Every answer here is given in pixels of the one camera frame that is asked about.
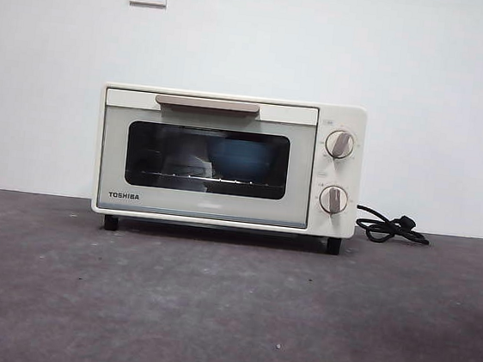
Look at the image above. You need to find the blue bowl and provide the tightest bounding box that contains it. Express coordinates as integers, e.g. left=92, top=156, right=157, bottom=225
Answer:
left=202, top=138, right=279, bottom=184

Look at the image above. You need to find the oven door with beige handle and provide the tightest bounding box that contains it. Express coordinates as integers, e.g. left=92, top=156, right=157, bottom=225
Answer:
left=94, top=85, right=321, bottom=231

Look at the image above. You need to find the metal wire oven rack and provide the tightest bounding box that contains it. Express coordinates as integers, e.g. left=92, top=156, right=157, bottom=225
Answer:
left=140, top=169, right=284, bottom=192

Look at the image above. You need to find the black oven power cable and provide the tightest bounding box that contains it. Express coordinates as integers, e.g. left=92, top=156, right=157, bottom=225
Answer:
left=353, top=203, right=434, bottom=248

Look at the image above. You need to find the cream toaster oven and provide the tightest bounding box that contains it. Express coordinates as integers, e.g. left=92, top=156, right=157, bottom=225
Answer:
left=89, top=80, right=370, bottom=258

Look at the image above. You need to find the beige oven knob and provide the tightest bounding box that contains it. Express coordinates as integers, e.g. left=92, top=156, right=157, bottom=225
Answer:
left=318, top=182, right=352, bottom=216
left=323, top=128, right=358, bottom=162

